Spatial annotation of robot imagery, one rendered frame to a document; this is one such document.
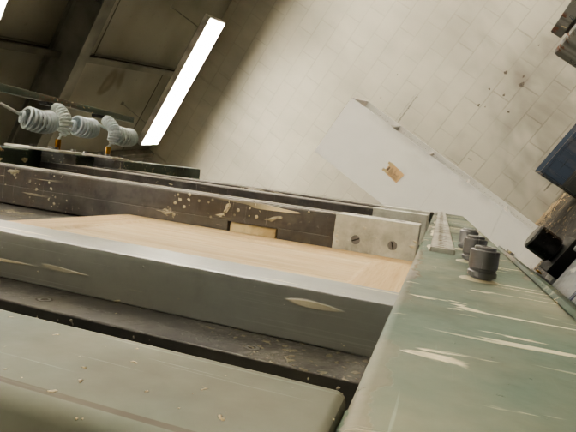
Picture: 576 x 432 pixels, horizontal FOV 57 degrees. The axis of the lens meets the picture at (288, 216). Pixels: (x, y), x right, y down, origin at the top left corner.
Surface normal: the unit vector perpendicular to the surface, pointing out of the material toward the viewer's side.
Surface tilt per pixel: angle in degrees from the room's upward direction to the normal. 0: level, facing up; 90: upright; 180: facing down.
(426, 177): 90
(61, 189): 90
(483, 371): 60
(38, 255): 90
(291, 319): 90
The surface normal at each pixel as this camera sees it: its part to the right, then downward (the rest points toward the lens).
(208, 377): 0.13, -0.99
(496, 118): -0.36, 0.15
